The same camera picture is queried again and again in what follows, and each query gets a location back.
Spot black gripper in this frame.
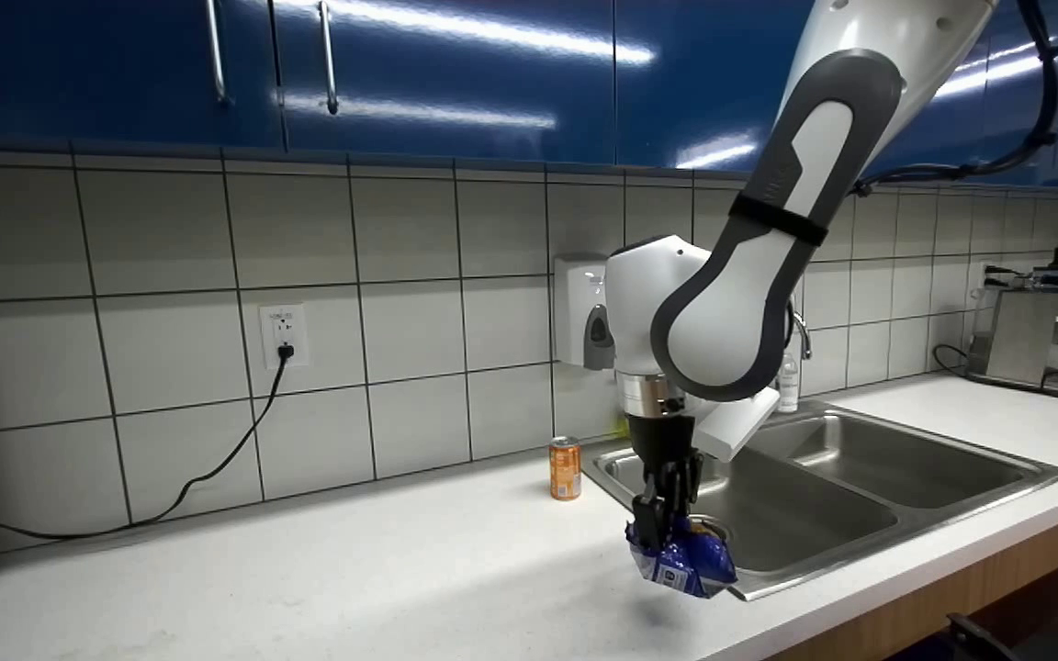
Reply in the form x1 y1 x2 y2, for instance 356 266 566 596
627 415 699 556

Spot blue Doritos chip bag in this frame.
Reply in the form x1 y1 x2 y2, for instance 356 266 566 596
624 513 740 597

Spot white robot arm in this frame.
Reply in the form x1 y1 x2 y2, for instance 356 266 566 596
608 0 999 556

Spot stainless steel double sink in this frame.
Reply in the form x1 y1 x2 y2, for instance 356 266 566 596
585 409 1058 597

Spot orange soda can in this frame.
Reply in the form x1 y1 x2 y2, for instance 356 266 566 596
547 436 580 500

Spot clear sanitizer pump bottle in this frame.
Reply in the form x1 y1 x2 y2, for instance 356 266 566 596
776 360 801 413

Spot chrome gooseneck faucet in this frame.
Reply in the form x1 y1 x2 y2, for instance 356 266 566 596
792 305 815 362

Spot silver espresso machine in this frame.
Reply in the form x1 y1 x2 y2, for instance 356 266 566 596
970 251 1058 398

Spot blue upper cabinets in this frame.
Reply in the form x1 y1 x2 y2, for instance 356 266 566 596
0 0 1058 191

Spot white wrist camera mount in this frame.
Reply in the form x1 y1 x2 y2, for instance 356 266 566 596
690 391 809 464

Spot white wall soap dispenser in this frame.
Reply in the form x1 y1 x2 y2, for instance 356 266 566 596
550 262 615 371

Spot black power cord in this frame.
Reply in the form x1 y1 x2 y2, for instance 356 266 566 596
0 340 299 542

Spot white wall power outlet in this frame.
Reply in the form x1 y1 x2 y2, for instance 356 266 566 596
263 305 308 362

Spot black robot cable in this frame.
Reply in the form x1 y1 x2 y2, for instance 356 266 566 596
853 0 1058 195

